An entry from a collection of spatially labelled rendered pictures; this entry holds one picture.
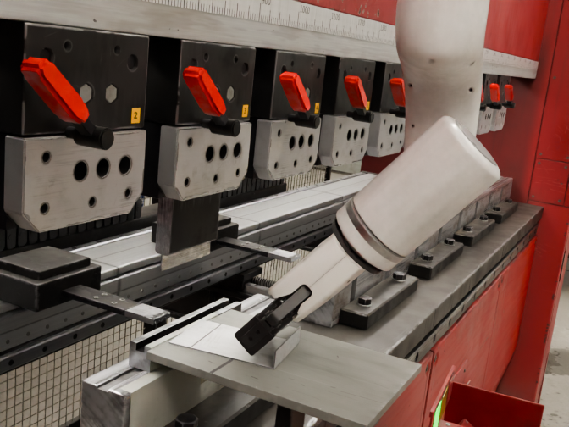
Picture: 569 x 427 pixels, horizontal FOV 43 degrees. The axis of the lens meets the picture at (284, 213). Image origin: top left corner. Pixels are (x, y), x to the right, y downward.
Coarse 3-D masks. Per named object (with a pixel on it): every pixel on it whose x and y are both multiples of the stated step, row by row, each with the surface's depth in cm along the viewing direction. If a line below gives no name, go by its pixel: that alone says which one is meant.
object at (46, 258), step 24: (0, 264) 95; (24, 264) 94; (48, 264) 95; (72, 264) 98; (96, 264) 101; (0, 288) 94; (24, 288) 92; (48, 288) 93; (72, 288) 96; (96, 288) 101; (120, 312) 91; (144, 312) 91; (168, 312) 92
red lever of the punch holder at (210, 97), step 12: (192, 72) 69; (204, 72) 69; (192, 84) 70; (204, 84) 69; (204, 96) 71; (216, 96) 72; (204, 108) 73; (216, 108) 72; (204, 120) 77; (216, 120) 75; (228, 120) 75; (216, 132) 76; (228, 132) 75
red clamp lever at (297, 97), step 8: (288, 72) 87; (280, 80) 87; (288, 80) 86; (296, 80) 86; (288, 88) 87; (296, 88) 87; (304, 88) 89; (288, 96) 89; (296, 96) 88; (304, 96) 89; (296, 104) 90; (304, 104) 90; (304, 112) 91; (288, 120) 95; (296, 120) 93; (304, 120) 93; (312, 120) 92; (312, 128) 93
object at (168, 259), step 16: (160, 208) 82; (176, 208) 82; (192, 208) 85; (208, 208) 88; (160, 224) 82; (176, 224) 82; (192, 224) 85; (208, 224) 89; (160, 240) 82; (176, 240) 83; (192, 240) 86; (208, 240) 89; (176, 256) 85; (192, 256) 88
